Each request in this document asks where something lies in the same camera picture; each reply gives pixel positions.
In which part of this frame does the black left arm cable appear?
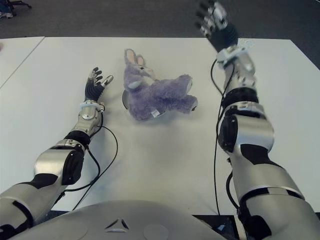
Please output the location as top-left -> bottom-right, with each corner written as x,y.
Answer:
63,109 -> 119,213

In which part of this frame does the black office chair base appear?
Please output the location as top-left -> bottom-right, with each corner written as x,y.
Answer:
9,0 -> 33,10

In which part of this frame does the blue jeans leg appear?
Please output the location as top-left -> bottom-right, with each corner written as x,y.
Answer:
0,0 -> 12,13

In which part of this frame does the purple plush bunny doll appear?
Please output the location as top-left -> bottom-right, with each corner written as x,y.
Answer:
123,48 -> 199,122

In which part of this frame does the white plate black rim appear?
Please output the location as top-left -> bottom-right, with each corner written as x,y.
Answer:
121,90 -> 166,118

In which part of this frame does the grey robot torso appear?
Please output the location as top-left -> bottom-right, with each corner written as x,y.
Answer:
4,199 -> 227,240

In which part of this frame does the left robot hand black silver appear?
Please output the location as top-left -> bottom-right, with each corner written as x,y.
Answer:
84,66 -> 115,103

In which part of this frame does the right robot hand black silver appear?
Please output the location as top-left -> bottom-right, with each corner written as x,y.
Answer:
194,0 -> 240,53

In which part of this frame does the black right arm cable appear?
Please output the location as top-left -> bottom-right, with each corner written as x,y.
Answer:
210,58 -> 240,216

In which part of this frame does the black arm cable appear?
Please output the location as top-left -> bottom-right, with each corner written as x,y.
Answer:
63,109 -> 119,213
210,58 -> 240,216

